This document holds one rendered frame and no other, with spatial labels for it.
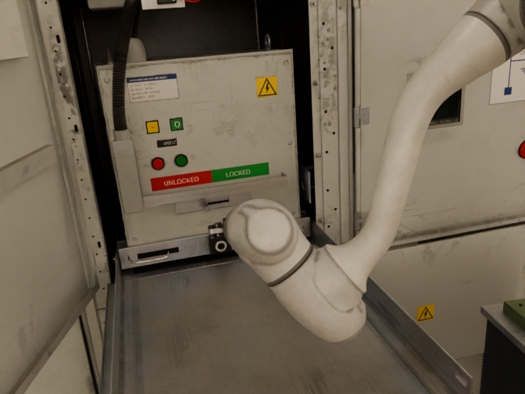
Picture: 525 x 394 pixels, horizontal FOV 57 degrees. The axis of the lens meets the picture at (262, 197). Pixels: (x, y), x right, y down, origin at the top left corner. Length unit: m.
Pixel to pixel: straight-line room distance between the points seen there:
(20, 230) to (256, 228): 0.54
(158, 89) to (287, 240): 0.65
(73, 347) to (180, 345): 0.44
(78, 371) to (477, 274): 1.24
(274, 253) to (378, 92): 0.73
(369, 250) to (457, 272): 0.89
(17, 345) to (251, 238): 0.56
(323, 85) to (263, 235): 0.67
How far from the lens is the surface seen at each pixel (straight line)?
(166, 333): 1.11
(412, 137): 0.80
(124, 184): 1.19
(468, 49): 0.83
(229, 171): 1.32
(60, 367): 1.47
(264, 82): 1.30
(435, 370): 0.97
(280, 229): 0.73
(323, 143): 1.33
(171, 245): 1.35
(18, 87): 1.13
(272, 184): 1.32
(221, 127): 1.29
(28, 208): 1.12
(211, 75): 1.27
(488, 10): 0.85
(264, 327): 1.08
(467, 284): 1.73
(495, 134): 1.59
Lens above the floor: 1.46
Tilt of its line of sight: 19 degrees down
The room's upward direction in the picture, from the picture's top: 4 degrees counter-clockwise
